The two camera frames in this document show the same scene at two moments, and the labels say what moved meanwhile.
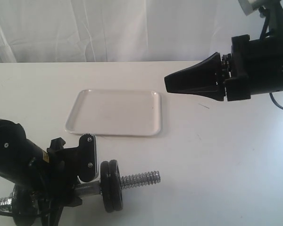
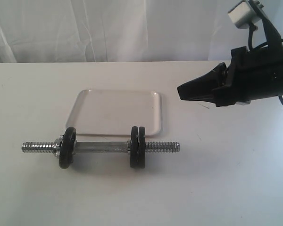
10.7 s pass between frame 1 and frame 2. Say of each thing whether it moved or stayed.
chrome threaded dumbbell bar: moved
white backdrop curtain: stayed
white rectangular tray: stayed
